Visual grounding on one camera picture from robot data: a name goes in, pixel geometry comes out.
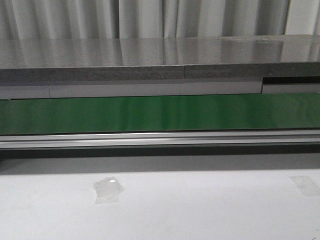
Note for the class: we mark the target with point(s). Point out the crumpled clear tape patch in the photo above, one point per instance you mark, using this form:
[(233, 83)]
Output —
[(108, 190)]

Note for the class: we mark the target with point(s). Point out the grey stone countertop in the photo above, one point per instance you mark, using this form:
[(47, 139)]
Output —
[(124, 59)]

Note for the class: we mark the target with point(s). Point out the green conveyor belt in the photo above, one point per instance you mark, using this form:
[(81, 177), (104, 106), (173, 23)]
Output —
[(160, 113)]

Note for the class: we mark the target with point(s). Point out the clear tape strip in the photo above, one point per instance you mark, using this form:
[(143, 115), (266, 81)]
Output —
[(306, 186)]

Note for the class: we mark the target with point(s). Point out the white pleated curtain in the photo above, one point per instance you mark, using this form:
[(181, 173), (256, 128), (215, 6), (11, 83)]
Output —
[(112, 19)]

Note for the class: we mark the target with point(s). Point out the aluminium conveyor side rail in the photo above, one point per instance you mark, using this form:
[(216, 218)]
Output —
[(175, 138)]

